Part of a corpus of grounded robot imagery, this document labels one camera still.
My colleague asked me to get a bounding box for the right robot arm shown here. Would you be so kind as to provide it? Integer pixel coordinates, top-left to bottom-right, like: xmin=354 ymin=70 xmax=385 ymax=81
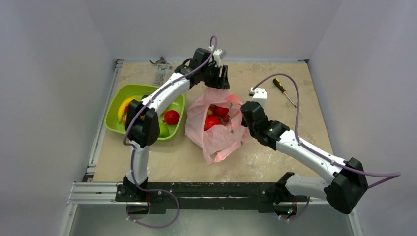
xmin=240 ymin=101 xmax=368 ymax=214

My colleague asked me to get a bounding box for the aluminium frame rail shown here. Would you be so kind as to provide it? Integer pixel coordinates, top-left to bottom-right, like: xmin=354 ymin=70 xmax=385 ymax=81
xmin=58 ymin=59 xmax=124 ymax=236

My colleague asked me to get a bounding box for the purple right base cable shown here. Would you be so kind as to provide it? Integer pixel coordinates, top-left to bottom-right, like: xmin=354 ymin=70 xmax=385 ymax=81
xmin=278 ymin=197 xmax=310 ymax=222

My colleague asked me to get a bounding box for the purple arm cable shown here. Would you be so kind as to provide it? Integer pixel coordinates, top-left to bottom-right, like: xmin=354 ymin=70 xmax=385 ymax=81
xmin=252 ymin=73 xmax=401 ymax=190
xmin=122 ymin=35 xmax=218 ymax=193

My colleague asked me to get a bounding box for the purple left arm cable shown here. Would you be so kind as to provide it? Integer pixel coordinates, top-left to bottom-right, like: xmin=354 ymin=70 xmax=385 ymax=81
xmin=122 ymin=35 xmax=218 ymax=193

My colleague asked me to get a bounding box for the dark metal clamp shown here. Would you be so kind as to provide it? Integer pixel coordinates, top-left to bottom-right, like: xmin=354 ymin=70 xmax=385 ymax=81
xmin=149 ymin=56 xmax=170 ymax=65

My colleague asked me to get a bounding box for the green fake apple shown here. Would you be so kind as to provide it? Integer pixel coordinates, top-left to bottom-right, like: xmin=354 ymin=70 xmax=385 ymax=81
xmin=159 ymin=122 xmax=170 ymax=138

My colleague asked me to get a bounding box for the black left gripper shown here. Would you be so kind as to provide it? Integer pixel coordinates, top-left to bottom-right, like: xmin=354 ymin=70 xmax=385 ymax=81
xmin=200 ymin=63 xmax=229 ymax=90

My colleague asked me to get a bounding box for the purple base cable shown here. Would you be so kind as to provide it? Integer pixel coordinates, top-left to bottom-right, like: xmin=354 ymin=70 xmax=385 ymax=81
xmin=125 ymin=189 xmax=180 ymax=229
xmin=278 ymin=197 xmax=310 ymax=222

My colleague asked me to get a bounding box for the red round fruit in bag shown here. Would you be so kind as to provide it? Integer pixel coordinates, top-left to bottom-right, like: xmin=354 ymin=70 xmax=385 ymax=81
xmin=214 ymin=106 xmax=230 ymax=118

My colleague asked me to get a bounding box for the clear plastic screw box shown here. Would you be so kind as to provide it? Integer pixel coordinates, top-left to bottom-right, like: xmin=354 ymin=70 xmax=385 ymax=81
xmin=136 ymin=64 xmax=174 ymax=87

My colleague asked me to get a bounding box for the green plastic tray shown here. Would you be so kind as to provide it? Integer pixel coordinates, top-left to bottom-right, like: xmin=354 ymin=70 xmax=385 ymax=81
xmin=105 ymin=84 xmax=185 ymax=141

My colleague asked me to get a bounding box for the red fake grape bunch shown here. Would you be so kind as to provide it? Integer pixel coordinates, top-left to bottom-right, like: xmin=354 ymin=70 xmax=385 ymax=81
xmin=220 ymin=115 xmax=230 ymax=126

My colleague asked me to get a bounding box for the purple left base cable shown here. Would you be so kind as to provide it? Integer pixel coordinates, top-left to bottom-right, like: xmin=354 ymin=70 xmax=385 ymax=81
xmin=125 ymin=189 xmax=180 ymax=229

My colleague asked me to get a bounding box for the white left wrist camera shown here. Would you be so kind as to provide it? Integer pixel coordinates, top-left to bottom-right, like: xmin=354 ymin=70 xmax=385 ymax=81
xmin=209 ymin=45 xmax=227 ymax=67

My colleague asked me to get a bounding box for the black yellow screwdriver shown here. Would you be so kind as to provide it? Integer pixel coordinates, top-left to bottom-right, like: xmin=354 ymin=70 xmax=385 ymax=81
xmin=273 ymin=78 xmax=297 ymax=108

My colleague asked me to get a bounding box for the yellow fake banana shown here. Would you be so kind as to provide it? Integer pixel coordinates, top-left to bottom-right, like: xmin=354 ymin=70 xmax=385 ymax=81
xmin=117 ymin=97 xmax=137 ymax=125

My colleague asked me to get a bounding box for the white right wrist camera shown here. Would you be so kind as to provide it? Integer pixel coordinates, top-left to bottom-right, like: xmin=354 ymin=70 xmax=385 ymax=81
xmin=249 ymin=87 xmax=268 ymax=108

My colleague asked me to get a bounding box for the red fake pomegranate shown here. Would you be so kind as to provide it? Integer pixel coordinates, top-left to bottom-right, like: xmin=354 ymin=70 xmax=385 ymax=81
xmin=163 ymin=110 xmax=180 ymax=125

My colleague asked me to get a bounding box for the shiny red fake apple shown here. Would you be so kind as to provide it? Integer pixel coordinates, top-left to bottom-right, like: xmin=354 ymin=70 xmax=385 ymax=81
xmin=203 ymin=116 xmax=221 ymax=131

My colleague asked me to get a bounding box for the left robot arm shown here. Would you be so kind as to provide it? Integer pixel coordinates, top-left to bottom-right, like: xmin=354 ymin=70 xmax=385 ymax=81
xmin=123 ymin=46 xmax=230 ymax=201

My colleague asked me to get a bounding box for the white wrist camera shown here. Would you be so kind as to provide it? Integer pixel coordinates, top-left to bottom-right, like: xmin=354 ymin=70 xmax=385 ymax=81
xmin=249 ymin=87 xmax=268 ymax=108
xmin=209 ymin=45 xmax=227 ymax=67

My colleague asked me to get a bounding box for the pink plastic bag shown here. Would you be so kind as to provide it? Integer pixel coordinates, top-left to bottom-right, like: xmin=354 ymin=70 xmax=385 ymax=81
xmin=185 ymin=87 xmax=248 ymax=164

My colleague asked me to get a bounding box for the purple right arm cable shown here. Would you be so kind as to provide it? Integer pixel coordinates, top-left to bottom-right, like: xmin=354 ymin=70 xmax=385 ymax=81
xmin=252 ymin=73 xmax=401 ymax=190

